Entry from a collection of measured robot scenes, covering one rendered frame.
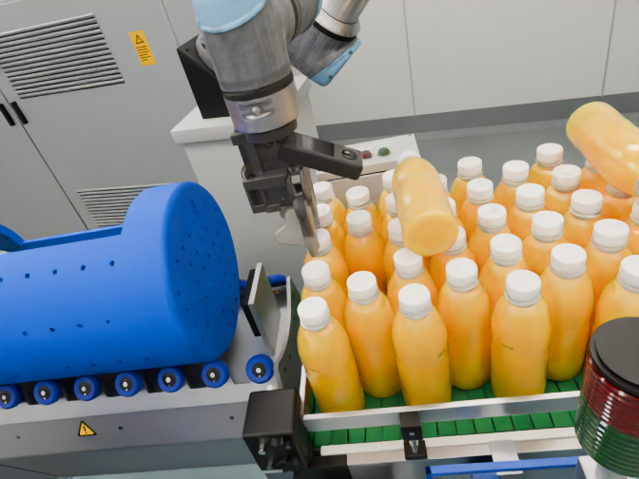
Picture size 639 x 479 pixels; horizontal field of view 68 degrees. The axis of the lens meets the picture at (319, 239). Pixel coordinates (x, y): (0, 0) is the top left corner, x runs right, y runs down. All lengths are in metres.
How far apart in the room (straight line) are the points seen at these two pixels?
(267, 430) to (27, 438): 0.52
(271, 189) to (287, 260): 0.87
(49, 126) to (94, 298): 2.25
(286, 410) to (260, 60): 0.43
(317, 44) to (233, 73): 0.63
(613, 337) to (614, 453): 0.08
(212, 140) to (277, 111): 0.75
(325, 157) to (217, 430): 0.49
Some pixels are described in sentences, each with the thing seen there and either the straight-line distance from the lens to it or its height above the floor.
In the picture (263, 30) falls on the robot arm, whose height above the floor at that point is 1.42.
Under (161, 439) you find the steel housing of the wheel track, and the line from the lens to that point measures 0.91.
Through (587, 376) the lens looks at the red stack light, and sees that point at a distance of 0.38.
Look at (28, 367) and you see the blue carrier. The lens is 0.83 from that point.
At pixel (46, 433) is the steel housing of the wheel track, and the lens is 1.02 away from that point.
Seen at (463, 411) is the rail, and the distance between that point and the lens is 0.67.
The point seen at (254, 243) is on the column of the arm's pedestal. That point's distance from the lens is 1.50.
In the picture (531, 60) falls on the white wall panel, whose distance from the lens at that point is 3.36.
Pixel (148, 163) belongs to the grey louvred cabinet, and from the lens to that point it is 2.65.
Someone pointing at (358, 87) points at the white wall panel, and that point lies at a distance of 3.43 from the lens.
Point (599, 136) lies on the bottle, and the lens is 0.78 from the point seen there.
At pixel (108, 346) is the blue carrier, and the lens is 0.73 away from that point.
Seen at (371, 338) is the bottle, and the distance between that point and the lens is 0.65.
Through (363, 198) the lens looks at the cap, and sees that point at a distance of 0.79.
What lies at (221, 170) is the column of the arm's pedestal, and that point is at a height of 0.96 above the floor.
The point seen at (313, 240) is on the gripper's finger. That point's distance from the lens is 0.67.
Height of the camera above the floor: 1.53
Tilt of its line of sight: 36 degrees down
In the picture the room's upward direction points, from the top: 15 degrees counter-clockwise
